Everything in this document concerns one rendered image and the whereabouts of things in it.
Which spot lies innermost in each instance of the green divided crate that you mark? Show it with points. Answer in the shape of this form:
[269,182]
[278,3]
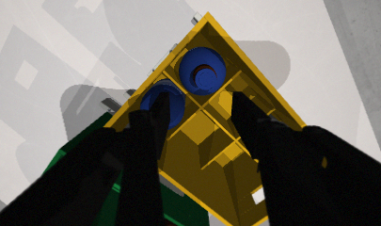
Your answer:
[178,207]

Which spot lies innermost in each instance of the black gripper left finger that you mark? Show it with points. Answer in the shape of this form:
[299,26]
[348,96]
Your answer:
[73,190]

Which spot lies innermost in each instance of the yellow divided crate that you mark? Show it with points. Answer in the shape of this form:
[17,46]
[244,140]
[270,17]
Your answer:
[203,155]

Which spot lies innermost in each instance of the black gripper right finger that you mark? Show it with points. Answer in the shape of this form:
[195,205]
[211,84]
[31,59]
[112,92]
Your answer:
[295,184]

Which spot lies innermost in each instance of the blue bottle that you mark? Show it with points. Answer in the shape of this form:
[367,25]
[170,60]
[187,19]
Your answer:
[202,71]
[176,100]

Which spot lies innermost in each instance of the white bottle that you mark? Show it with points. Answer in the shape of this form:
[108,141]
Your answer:
[272,117]

